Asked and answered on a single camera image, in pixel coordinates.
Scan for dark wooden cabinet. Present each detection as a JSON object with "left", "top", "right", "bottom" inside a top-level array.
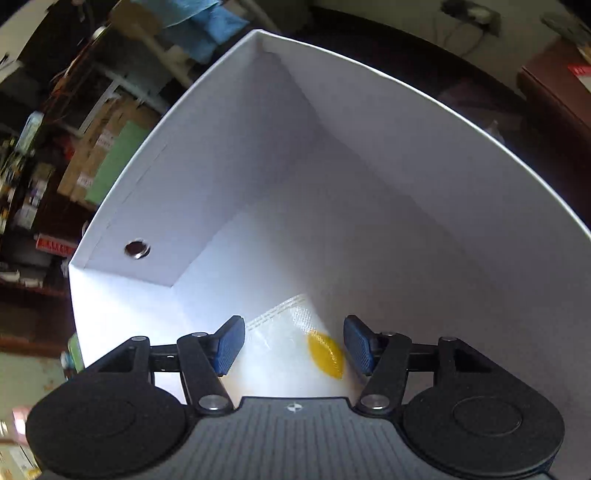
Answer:
[{"left": 517, "top": 37, "right": 591, "bottom": 154}]

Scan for green board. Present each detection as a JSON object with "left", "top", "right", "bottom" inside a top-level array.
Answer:
[{"left": 84, "top": 119, "right": 160, "bottom": 206}]

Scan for flattened cardboard boxes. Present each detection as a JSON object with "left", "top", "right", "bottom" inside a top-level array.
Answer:
[{"left": 58, "top": 97, "right": 160, "bottom": 202}]

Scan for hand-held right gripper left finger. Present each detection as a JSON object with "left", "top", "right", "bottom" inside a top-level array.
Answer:
[{"left": 85, "top": 315, "right": 245, "bottom": 416}]

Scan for red sign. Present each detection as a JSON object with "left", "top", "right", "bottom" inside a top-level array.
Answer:
[{"left": 34, "top": 233, "right": 77, "bottom": 257}]

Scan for white and yellow shopping bag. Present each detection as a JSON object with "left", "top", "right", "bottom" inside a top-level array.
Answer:
[{"left": 231, "top": 293, "right": 366, "bottom": 400}]

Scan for blue towel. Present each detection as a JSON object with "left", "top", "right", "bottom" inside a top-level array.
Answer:
[{"left": 134, "top": 0, "right": 242, "bottom": 64}]

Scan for white cardboard box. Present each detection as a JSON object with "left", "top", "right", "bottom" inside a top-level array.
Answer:
[{"left": 68, "top": 29, "right": 591, "bottom": 480}]

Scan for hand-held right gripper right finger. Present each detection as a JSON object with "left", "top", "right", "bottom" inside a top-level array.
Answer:
[{"left": 343, "top": 315, "right": 502, "bottom": 416}]

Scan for power strip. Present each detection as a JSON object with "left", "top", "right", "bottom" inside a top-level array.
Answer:
[{"left": 441, "top": 0, "right": 502, "bottom": 34}]

